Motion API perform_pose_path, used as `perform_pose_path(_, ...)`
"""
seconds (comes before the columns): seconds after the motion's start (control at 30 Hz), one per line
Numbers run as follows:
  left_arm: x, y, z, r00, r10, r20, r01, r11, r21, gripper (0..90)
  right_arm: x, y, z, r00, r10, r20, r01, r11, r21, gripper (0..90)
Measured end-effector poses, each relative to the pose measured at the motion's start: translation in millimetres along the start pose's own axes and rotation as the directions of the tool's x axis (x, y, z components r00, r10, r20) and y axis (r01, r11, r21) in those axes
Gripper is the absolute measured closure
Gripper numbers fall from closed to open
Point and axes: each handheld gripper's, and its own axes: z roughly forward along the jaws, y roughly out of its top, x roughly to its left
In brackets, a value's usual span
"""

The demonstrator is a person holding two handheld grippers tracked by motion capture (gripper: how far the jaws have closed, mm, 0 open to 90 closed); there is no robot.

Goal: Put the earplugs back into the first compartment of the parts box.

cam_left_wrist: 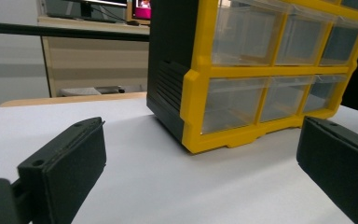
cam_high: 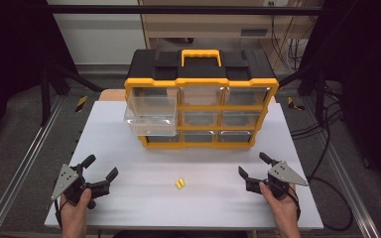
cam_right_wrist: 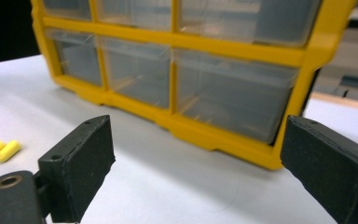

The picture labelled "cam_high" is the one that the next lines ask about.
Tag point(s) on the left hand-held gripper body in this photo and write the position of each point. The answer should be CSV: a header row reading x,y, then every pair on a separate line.
x,y
74,185

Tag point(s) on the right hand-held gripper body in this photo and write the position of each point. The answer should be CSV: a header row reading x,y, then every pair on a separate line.
x,y
278,183

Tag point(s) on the person's left hand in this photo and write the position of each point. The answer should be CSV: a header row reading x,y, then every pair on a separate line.
x,y
76,210

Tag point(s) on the person's right hand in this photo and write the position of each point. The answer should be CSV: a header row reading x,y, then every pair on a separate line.
x,y
284,208

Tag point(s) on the yellow black hazard tape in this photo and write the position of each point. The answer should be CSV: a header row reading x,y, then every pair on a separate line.
x,y
292,104
81,103

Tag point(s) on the yellow foam earplug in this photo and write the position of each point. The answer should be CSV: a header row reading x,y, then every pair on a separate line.
x,y
178,184
182,182

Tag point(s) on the clear plastic drawer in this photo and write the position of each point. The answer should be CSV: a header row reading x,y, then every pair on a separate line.
x,y
152,100
150,124

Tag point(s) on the group of small clear drawers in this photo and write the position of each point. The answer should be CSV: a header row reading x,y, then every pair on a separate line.
x,y
201,118

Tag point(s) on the black yellow organizer cabinet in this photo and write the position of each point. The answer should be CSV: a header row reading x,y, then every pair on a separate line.
x,y
198,71

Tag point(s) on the black curtain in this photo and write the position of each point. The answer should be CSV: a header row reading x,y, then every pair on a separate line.
x,y
10,66
367,82

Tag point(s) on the wooden cabinet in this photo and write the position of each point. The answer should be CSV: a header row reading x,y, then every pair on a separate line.
x,y
211,26

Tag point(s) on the aluminium floor rail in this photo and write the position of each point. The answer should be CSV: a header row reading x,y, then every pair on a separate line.
x,y
347,175
23,158

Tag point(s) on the black metal frame stand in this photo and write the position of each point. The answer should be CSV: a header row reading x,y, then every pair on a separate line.
x,y
54,82
314,82

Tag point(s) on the black horizontal frame bar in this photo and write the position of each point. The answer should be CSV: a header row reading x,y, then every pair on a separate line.
x,y
178,10

